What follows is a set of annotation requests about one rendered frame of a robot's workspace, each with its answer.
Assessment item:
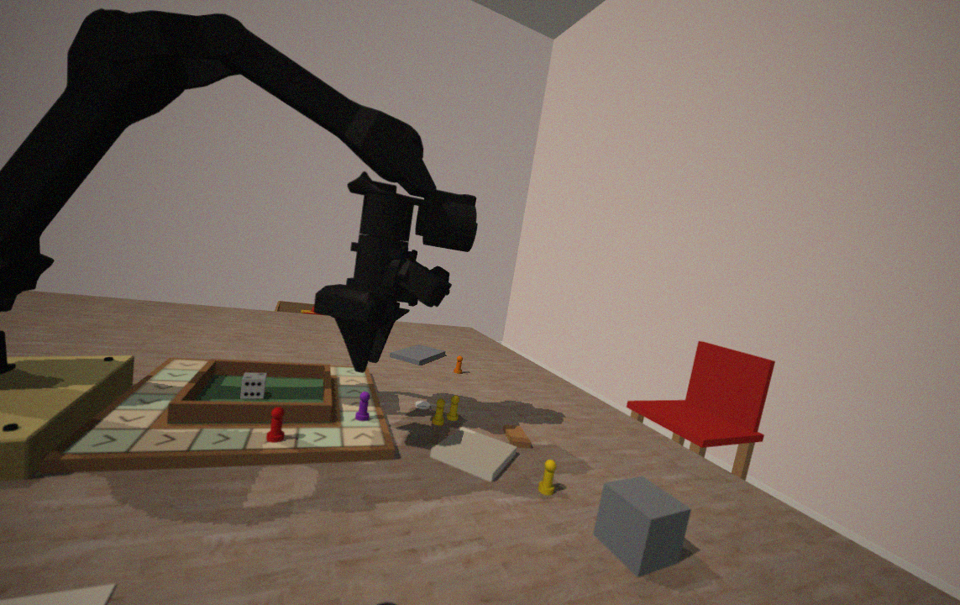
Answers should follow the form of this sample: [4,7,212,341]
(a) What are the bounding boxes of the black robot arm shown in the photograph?
[0,9,478,312]

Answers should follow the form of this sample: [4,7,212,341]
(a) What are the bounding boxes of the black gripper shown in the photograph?
[314,234,418,373]

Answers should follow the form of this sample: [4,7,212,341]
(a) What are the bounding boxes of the red pawn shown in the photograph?
[266,407,284,443]

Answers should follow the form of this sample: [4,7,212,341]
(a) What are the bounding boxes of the yellow pawn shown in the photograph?
[538,460,557,496]
[447,395,459,421]
[432,398,445,425]

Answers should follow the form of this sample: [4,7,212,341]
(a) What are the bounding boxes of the white die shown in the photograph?
[240,372,266,398]

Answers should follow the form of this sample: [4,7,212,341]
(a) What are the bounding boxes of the purple pawn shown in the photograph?
[355,392,370,421]

